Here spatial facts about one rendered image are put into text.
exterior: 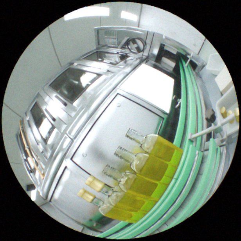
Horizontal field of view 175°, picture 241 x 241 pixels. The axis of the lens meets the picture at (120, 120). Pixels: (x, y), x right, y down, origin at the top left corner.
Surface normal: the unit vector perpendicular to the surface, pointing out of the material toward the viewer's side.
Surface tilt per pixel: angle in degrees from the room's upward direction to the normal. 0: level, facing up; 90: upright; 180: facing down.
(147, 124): 90
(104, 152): 90
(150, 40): 90
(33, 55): 180
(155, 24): 90
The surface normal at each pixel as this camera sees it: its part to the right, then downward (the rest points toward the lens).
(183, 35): -0.51, 0.78
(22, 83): 0.86, 0.49
